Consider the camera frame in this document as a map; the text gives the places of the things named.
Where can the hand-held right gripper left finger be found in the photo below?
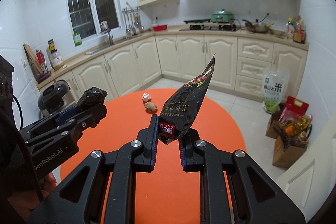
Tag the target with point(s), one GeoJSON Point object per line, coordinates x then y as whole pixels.
{"type": "Point", "coordinates": [155, 140]}

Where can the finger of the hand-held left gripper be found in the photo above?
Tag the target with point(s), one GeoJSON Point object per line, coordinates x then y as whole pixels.
{"type": "Point", "coordinates": [92, 117]}
{"type": "Point", "coordinates": [67, 114]}

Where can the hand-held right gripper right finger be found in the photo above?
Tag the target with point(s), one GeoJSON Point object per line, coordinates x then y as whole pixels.
{"type": "Point", "coordinates": [183, 153]}

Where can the black plastic bag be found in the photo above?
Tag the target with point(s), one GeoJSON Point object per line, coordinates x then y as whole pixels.
{"type": "Point", "coordinates": [90, 99]}

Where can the black snack packet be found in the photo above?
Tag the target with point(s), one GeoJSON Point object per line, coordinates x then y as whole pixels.
{"type": "Point", "coordinates": [183, 108]}

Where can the person's left hand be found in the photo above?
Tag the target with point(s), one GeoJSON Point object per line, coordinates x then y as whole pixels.
{"type": "Point", "coordinates": [48, 183]}

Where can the black rice cooker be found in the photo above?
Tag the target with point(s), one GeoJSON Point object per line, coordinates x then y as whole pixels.
{"type": "Point", "coordinates": [55, 98]}

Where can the brown crumpled ball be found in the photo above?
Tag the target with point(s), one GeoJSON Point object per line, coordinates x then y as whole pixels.
{"type": "Point", "coordinates": [150, 106]}

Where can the purple knife rack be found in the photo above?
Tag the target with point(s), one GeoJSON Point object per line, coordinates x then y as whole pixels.
{"type": "Point", "coordinates": [43, 77]}

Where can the large clear jar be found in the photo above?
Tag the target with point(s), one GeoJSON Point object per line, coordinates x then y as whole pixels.
{"type": "Point", "coordinates": [56, 61]}

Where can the beige kitchen countertop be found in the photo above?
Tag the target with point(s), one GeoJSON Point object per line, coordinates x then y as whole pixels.
{"type": "Point", "coordinates": [76, 60]}

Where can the wooden cutting board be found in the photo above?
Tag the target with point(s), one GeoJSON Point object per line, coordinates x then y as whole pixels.
{"type": "Point", "coordinates": [30, 56]}

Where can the small yellow label jar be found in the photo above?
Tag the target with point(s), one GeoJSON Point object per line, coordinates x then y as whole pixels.
{"type": "Point", "coordinates": [52, 45]}

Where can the green glass bottle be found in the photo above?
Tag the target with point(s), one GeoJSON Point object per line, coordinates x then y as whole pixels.
{"type": "Point", "coordinates": [77, 39]}

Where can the steel double sink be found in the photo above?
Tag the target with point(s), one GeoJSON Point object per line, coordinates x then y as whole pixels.
{"type": "Point", "coordinates": [118, 41]}

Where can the metal kitchen faucet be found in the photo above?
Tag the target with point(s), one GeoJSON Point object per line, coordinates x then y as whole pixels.
{"type": "Point", "coordinates": [110, 39]}

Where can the cream base cabinets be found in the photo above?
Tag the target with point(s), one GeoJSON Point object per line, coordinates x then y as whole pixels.
{"type": "Point", "coordinates": [191, 56]}

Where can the small cardboard box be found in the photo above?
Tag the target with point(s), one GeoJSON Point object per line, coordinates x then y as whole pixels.
{"type": "Point", "coordinates": [271, 127]}

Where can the hanging metal ladle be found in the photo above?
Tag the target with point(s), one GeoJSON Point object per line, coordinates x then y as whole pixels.
{"type": "Point", "coordinates": [127, 31]}
{"type": "Point", "coordinates": [133, 29]}
{"type": "Point", "coordinates": [141, 27]}

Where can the large cardboard box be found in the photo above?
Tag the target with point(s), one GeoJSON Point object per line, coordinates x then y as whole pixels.
{"type": "Point", "coordinates": [286, 155]}

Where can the barred kitchen window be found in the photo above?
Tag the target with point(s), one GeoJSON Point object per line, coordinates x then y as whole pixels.
{"type": "Point", "coordinates": [78, 11]}

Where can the clear rice bag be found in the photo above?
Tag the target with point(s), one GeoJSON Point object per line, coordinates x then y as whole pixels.
{"type": "Point", "coordinates": [275, 92]}

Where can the red plastic basin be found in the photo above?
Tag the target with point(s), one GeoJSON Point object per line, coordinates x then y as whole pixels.
{"type": "Point", "coordinates": [160, 28]}

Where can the yellow cooking oil bottle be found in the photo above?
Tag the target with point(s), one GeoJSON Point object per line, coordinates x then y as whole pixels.
{"type": "Point", "coordinates": [302, 121]}

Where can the black gas stove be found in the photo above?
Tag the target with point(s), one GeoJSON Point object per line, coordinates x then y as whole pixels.
{"type": "Point", "coordinates": [207, 28]}

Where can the black grill pan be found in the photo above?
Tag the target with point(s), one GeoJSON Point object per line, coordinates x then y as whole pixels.
{"type": "Point", "coordinates": [197, 21]}

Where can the cream door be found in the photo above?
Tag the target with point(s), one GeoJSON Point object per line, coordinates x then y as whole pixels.
{"type": "Point", "coordinates": [309, 187]}

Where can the green electric cooker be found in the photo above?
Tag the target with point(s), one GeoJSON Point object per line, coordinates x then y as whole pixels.
{"type": "Point", "coordinates": [222, 16]}

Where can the metal wok with lid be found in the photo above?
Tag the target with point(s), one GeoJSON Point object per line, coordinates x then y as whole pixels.
{"type": "Point", "coordinates": [258, 27]}

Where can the cluster of condiment bottles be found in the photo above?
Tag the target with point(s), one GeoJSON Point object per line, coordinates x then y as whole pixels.
{"type": "Point", "coordinates": [296, 31]}

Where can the metal utensil rail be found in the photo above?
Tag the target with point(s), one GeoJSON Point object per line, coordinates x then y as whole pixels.
{"type": "Point", "coordinates": [131, 11]}

